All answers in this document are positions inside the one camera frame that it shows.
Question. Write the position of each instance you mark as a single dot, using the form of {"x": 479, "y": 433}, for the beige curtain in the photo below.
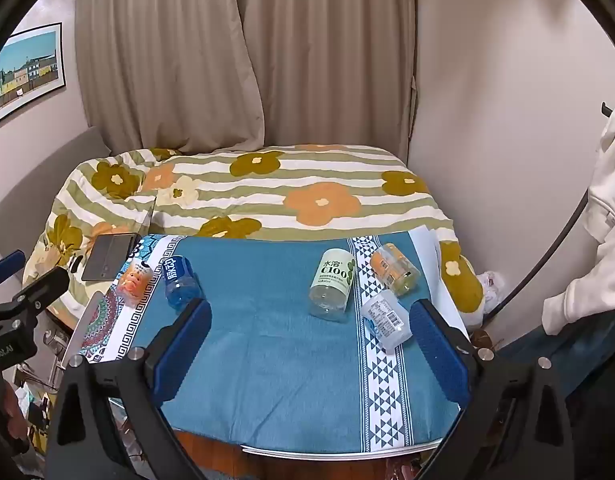
{"x": 162, "y": 60}
{"x": 332, "y": 55}

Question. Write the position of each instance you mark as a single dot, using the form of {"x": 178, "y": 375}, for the grey tablet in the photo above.
{"x": 107, "y": 258}

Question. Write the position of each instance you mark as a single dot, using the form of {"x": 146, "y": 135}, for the white paper sheet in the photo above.
{"x": 430, "y": 247}

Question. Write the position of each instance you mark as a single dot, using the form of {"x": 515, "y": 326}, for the floral striped blanket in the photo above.
{"x": 297, "y": 185}

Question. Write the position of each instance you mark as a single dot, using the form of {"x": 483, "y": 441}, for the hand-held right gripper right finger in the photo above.
{"x": 437, "y": 355}

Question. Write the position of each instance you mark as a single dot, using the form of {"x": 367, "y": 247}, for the white hooded sweatshirt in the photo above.
{"x": 600, "y": 230}

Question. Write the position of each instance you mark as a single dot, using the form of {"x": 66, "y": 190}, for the blue jeans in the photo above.
{"x": 577, "y": 360}

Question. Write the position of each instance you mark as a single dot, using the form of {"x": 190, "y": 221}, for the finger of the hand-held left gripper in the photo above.
{"x": 42, "y": 285}
{"x": 5, "y": 266}

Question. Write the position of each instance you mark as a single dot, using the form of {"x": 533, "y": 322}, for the white plastic bag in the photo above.
{"x": 493, "y": 285}

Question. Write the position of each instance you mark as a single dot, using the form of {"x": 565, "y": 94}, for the blue patterned tablecloth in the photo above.
{"x": 267, "y": 345}

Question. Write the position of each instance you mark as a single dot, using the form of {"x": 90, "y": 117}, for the blue label plastic bottle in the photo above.
{"x": 181, "y": 280}

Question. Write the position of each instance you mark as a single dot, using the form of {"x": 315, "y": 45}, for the orange label clear bottle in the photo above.
{"x": 395, "y": 269}

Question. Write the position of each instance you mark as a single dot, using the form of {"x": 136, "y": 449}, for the green label clear bottle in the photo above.
{"x": 333, "y": 285}

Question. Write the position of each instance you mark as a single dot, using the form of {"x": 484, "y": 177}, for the person's left hand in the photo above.
{"x": 13, "y": 412}

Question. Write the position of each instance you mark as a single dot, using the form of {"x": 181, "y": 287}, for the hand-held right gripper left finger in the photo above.
{"x": 183, "y": 345}

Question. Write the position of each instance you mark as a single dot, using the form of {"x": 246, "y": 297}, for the wall poster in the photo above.
{"x": 22, "y": 72}

